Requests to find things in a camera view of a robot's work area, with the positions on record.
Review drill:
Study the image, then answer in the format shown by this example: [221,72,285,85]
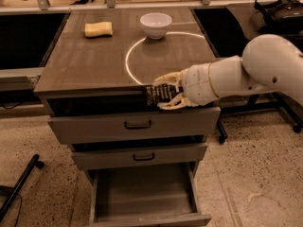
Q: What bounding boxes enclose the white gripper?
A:
[152,63,219,110]

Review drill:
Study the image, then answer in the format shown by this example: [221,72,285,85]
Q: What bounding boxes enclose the black rxbar chocolate wrapper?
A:
[145,84,182,106]

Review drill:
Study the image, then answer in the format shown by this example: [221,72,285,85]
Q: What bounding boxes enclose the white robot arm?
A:
[153,34,303,110]

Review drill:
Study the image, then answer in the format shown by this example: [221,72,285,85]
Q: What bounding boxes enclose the top grey drawer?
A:
[49,107,221,144]

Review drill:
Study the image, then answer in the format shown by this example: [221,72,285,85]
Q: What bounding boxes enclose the grey drawer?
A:
[89,163,211,227]
[49,107,221,144]
[72,143,207,170]

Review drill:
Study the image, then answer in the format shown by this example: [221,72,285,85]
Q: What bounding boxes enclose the middle grey drawer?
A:
[72,143,207,170]

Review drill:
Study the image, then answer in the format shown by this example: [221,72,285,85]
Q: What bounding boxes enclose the grey drawer cabinet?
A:
[33,6,229,227]

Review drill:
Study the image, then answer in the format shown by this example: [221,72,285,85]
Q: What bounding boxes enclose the bottom grey drawer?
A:
[89,163,211,227]

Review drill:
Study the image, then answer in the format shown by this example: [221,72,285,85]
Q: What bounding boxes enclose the white bowl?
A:
[140,12,172,39]

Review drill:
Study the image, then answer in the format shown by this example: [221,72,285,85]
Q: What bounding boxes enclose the yellow sponge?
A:
[84,22,113,38]

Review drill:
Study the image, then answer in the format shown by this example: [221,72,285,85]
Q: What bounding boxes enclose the black rolling side table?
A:
[216,2,303,145]

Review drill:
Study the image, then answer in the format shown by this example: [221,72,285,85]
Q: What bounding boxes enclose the black vr headset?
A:
[254,0,303,34]

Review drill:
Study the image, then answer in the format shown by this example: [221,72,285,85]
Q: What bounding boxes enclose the black stand leg with wheel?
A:
[0,154,45,221]

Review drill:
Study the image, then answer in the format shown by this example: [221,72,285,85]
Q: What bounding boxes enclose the black top drawer handle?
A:
[124,120,152,130]

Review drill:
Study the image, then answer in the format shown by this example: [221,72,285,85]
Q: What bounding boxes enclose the black drawer handle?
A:
[133,152,155,162]
[124,120,152,130]

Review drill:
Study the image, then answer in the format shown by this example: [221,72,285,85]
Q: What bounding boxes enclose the black middle drawer handle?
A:
[133,152,155,162]

